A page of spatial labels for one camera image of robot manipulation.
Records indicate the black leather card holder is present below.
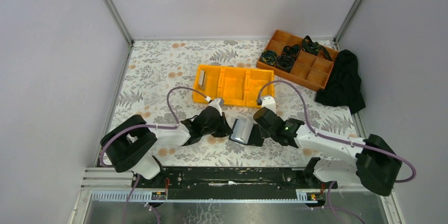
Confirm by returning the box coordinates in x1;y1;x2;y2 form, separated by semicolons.
229;119;269;147

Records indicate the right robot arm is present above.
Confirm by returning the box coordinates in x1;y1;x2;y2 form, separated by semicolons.
253;107;402;196

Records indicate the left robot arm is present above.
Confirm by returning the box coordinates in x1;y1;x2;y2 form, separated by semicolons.
100;106;232;180

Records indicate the grey card in bin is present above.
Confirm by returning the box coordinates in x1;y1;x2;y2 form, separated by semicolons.
198;70;207;91

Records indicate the yellow plastic divided bin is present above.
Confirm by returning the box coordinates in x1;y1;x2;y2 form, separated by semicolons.
193;64;275;108

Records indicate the dark floral rolled tie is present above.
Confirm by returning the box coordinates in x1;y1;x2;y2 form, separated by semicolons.
275;55;295;73

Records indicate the floral patterned table mat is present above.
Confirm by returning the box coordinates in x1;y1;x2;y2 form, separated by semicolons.
111;40;358;167

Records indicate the blue yellow rolled tie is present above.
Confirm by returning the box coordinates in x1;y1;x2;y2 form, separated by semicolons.
259;50;277;67

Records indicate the wooden compartment organizer tray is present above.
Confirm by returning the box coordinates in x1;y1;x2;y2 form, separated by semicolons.
256;30;339;91

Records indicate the black rolled tie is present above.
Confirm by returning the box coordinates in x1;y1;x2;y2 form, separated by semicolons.
282;44;301;60

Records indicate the black cloth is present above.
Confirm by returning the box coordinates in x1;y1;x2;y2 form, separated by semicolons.
315;50;366;114

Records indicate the dark green rolled tie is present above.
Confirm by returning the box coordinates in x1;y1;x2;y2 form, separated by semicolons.
301;35;332;61

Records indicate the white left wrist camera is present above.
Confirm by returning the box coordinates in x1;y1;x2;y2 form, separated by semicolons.
207;98;224;116

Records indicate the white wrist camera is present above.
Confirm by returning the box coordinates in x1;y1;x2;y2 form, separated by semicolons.
257;95;276;114
207;98;224;116

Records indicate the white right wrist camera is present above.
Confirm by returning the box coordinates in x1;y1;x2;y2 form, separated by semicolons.
257;95;276;114

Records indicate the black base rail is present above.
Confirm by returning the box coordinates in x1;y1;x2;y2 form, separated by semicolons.
132;166;339;201

